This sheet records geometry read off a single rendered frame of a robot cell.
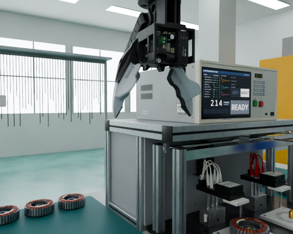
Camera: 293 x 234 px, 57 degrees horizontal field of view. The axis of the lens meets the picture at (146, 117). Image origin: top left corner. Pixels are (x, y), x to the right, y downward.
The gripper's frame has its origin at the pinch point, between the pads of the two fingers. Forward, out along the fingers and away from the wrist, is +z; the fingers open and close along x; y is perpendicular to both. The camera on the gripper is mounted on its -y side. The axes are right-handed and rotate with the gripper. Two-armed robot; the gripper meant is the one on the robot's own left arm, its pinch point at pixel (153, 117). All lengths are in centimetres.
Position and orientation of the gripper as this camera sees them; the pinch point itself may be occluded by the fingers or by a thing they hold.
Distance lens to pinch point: 47.0
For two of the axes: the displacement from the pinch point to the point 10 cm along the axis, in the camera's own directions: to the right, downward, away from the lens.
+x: 9.0, -0.2, 4.3
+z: 0.0, 10.0, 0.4
